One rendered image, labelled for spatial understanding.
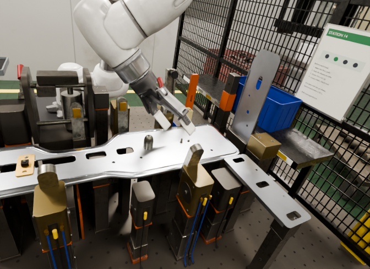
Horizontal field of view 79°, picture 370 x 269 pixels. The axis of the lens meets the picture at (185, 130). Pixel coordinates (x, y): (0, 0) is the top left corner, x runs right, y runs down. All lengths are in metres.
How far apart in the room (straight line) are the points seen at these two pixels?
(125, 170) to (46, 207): 0.22
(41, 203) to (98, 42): 0.37
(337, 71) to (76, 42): 3.42
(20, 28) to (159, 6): 3.38
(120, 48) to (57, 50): 3.31
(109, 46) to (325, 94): 0.81
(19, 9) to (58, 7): 0.45
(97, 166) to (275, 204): 0.51
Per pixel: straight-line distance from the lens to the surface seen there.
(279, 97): 1.13
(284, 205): 0.72
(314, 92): 1.06
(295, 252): 1.05
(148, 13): 0.58
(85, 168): 0.69
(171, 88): 0.87
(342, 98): 1.01
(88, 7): 0.60
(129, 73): 0.61
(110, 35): 0.58
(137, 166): 0.69
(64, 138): 0.88
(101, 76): 1.35
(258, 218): 1.08
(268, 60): 0.84
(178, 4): 0.59
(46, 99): 1.63
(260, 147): 0.83
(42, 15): 3.81
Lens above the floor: 1.45
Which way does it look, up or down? 31 degrees down
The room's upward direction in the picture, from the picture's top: 11 degrees clockwise
